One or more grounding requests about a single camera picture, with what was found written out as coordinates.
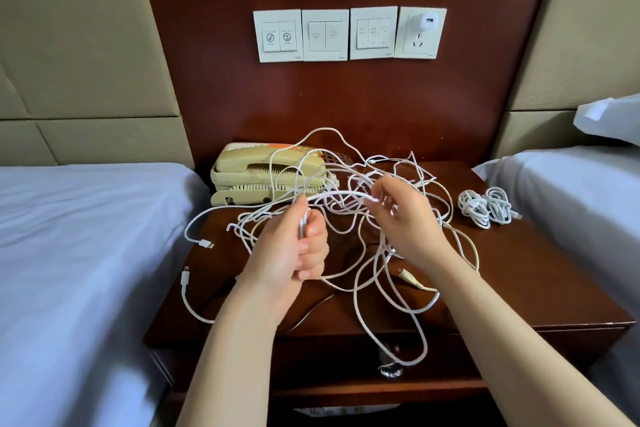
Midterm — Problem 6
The person's right hand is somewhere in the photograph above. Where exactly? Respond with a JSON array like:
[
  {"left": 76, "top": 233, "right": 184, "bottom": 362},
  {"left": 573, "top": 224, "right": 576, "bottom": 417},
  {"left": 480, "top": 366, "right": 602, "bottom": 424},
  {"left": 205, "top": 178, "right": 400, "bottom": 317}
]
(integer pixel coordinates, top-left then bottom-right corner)
[{"left": 362, "top": 174, "right": 456, "bottom": 278}]

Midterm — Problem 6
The person's left hand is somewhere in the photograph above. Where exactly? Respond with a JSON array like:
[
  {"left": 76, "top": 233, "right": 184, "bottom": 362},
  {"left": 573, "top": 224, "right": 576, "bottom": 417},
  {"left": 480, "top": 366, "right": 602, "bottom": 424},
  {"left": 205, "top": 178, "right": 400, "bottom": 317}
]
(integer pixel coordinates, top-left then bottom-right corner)
[{"left": 232, "top": 194, "right": 330, "bottom": 321}]

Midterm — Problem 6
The cream cable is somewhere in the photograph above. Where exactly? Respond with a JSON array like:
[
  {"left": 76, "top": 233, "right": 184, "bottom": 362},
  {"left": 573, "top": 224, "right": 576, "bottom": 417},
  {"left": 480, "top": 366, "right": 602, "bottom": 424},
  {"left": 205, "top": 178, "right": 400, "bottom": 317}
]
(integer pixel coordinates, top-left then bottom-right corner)
[{"left": 395, "top": 264, "right": 441, "bottom": 293}]

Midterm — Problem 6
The tangle of white cables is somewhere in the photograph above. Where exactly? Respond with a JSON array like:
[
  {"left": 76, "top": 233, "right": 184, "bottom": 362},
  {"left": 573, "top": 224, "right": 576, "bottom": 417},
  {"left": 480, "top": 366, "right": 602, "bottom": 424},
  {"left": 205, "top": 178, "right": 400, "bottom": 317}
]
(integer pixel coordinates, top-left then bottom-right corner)
[{"left": 225, "top": 126, "right": 481, "bottom": 368}]

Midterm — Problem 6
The dark wooden drawer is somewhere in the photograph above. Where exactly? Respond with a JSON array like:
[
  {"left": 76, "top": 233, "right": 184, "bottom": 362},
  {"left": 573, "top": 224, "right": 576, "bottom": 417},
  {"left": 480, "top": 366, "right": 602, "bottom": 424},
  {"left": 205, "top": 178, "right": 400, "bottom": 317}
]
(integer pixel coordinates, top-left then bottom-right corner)
[{"left": 165, "top": 332, "right": 606, "bottom": 395}]

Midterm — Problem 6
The person's right forearm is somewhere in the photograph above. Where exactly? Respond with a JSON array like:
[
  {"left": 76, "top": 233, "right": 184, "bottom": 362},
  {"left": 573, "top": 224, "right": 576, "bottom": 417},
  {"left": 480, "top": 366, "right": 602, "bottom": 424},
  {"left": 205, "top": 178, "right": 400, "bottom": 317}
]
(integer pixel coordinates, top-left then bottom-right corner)
[{"left": 425, "top": 246, "right": 636, "bottom": 427}]

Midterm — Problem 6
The person's left forearm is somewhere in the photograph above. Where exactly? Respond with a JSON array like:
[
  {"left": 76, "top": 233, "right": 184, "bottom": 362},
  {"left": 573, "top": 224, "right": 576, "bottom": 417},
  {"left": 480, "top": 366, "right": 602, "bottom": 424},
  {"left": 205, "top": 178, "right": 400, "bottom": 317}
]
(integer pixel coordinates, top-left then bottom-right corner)
[{"left": 178, "top": 294, "right": 301, "bottom": 427}]

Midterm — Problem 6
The wooden nightstand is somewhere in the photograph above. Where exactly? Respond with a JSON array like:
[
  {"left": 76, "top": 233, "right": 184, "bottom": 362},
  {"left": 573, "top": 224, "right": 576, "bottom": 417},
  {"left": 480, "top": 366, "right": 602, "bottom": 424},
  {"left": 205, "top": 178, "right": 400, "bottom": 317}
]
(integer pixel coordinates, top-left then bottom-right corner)
[{"left": 143, "top": 159, "right": 636, "bottom": 427}]

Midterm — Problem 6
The white crumpled bag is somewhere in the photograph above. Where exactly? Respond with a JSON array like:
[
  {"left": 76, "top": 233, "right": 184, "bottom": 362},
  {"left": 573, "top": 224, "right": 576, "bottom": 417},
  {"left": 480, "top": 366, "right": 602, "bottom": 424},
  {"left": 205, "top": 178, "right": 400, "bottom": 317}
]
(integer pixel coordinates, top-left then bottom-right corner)
[{"left": 295, "top": 404, "right": 401, "bottom": 417}]

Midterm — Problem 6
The right bed white sheet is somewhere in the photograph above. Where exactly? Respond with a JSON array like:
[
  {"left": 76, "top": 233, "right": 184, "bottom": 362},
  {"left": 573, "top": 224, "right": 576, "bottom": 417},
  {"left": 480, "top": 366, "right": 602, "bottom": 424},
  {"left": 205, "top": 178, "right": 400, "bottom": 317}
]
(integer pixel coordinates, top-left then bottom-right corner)
[{"left": 473, "top": 144, "right": 640, "bottom": 423}]

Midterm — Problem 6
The bed white sheet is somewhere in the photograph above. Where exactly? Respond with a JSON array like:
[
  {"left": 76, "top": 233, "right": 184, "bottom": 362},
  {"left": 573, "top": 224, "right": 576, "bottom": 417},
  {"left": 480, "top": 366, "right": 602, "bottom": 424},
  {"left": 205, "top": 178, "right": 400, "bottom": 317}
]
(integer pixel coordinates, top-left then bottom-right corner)
[
  {"left": 473, "top": 144, "right": 640, "bottom": 423},
  {"left": 0, "top": 163, "right": 211, "bottom": 427}
]

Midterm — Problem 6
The left bed white sheet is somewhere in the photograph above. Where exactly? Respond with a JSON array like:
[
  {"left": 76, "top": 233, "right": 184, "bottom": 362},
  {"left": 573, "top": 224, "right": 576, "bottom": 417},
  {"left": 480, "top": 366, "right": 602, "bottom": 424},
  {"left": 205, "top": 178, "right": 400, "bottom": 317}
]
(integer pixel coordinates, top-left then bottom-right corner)
[{"left": 0, "top": 163, "right": 211, "bottom": 427}]

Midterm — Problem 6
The white pillow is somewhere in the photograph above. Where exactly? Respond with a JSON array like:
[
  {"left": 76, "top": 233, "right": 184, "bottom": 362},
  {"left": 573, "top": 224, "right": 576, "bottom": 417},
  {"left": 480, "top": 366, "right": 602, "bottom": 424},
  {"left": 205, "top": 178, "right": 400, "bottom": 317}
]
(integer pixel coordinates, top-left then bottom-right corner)
[{"left": 574, "top": 93, "right": 640, "bottom": 147}]

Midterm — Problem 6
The beige padded headboard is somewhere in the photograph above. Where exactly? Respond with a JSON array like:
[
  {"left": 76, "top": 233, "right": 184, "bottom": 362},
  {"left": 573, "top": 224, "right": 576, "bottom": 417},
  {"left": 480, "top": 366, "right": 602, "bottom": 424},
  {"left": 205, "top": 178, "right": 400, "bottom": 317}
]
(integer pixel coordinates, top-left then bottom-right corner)
[
  {"left": 0, "top": 0, "right": 196, "bottom": 167},
  {"left": 492, "top": 0, "right": 640, "bottom": 157}
]

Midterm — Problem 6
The thin black cable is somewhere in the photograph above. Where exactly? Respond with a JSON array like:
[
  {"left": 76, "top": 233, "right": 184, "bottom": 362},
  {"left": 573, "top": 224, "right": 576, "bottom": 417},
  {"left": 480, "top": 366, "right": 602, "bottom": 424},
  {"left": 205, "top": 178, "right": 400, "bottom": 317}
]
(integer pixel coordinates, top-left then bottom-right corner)
[{"left": 285, "top": 292, "right": 336, "bottom": 333}]

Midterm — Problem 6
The beige corded telephone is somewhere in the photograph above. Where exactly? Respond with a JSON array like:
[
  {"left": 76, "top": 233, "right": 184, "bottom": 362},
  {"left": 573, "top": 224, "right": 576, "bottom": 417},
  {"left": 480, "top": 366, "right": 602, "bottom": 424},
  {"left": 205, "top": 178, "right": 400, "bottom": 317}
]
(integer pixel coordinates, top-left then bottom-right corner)
[{"left": 210, "top": 142, "right": 339, "bottom": 207}]

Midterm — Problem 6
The dark wooden wall panel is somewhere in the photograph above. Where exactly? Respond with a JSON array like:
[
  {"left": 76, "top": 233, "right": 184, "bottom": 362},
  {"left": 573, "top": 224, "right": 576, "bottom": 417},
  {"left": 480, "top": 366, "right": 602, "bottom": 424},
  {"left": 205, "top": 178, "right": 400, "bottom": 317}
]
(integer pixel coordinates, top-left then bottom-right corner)
[{"left": 133, "top": 0, "right": 561, "bottom": 171}]

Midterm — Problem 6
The metal ring drawer handle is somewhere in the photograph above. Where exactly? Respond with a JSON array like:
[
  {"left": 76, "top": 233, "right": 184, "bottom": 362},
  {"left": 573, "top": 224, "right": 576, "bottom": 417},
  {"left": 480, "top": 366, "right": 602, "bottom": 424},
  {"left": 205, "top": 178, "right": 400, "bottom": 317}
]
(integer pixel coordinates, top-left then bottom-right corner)
[{"left": 378, "top": 356, "right": 406, "bottom": 380}]

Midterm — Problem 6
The white wall socket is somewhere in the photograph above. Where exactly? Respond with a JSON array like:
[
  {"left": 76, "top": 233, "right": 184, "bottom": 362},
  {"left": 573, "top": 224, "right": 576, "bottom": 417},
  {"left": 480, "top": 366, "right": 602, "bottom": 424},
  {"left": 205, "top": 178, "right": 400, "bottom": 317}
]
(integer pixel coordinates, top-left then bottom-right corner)
[{"left": 394, "top": 6, "right": 448, "bottom": 61}]

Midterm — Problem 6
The white triple rocker wall switch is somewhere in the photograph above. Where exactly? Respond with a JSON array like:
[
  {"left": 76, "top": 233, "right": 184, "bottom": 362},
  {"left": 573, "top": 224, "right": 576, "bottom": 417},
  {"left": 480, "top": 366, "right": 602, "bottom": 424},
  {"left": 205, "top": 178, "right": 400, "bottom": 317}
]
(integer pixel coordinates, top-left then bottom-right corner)
[{"left": 349, "top": 6, "right": 399, "bottom": 61}]

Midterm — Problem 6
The white double rocker wall switch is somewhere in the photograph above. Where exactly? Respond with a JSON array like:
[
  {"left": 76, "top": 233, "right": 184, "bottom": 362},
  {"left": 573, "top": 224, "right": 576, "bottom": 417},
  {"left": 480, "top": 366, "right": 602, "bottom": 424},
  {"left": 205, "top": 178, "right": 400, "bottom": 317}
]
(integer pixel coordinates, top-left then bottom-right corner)
[{"left": 302, "top": 9, "right": 350, "bottom": 63}]

